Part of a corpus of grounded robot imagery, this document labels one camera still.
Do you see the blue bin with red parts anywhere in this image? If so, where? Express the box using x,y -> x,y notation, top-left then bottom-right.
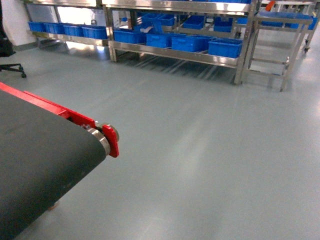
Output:
208,38 -> 243,59

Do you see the empty blue bin middle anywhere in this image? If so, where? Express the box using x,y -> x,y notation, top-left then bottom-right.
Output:
171,35 -> 217,53

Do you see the black conveyor belt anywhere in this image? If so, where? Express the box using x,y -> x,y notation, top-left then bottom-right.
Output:
0,91 -> 106,240

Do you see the small steel side table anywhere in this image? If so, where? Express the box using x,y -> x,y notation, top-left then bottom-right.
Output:
243,11 -> 314,92

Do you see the black office chair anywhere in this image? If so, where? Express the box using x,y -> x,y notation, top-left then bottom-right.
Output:
0,4 -> 27,78

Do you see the steel shelf rack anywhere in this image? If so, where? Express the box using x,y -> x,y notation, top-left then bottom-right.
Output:
22,0 -> 261,85

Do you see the blue bin left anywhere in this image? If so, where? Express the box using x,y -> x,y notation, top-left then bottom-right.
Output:
146,33 -> 186,48

